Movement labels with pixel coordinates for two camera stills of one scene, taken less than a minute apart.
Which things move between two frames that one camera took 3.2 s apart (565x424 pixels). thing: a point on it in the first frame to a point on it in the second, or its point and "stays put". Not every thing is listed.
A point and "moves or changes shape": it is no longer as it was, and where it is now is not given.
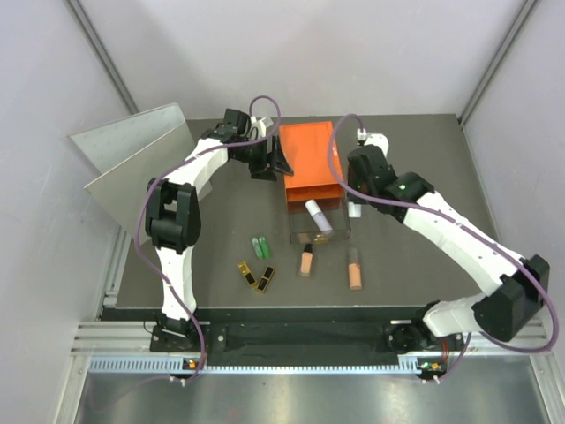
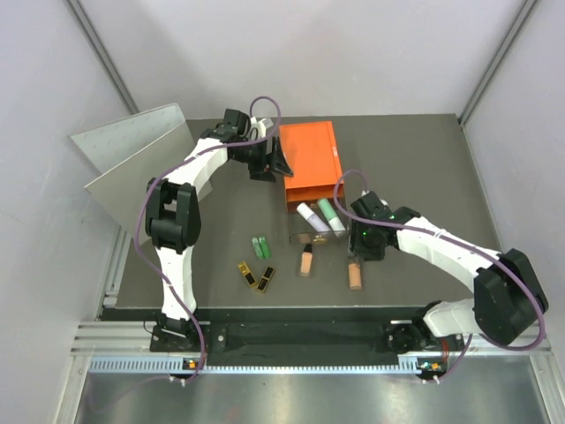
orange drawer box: x=311 y=169 stays put
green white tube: x=354 y=210 moves or changes shape
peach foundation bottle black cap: x=307 y=256 stays put
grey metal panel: x=130 y=152 stays put
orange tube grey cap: x=354 y=269 stays put
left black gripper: x=269 y=163 stays put
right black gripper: x=350 y=177 to x=357 y=246
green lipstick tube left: x=257 y=247 stays put
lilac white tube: x=319 y=216 moves or changes shape
